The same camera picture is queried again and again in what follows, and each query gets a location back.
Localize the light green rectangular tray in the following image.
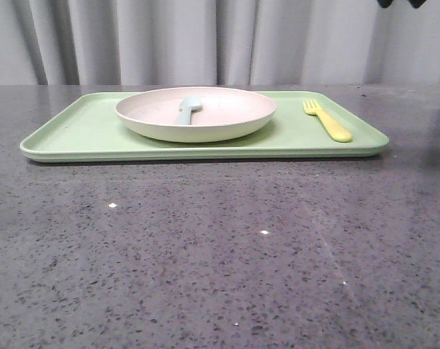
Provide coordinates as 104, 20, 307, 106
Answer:
20, 91, 389, 163

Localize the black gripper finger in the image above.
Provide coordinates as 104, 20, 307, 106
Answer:
377, 0, 393, 8
408, 0, 427, 9

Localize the light blue plastic spoon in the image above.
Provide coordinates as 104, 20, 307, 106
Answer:
175, 96, 202, 125

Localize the cream round plate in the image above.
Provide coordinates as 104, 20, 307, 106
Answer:
115, 87, 277, 143

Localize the yellow plastic fork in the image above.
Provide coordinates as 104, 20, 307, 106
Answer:
303, 99, 353, 143

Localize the grey pleated curtain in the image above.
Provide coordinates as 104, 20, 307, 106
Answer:
0, 1, 440, 86

